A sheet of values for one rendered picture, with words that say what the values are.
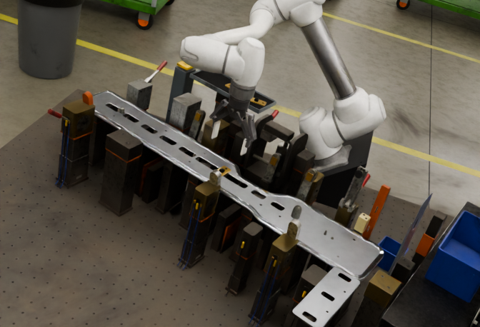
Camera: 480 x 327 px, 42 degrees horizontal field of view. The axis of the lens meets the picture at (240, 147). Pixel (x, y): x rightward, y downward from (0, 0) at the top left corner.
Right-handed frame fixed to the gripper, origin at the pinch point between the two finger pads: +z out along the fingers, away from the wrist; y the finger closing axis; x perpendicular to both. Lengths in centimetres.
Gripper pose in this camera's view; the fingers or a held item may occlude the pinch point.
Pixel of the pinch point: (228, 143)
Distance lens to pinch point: 230.7
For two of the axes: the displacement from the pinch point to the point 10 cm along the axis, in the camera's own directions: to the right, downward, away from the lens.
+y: -8.0, -4.5, 4.0
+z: -2.1, 8.3, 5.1
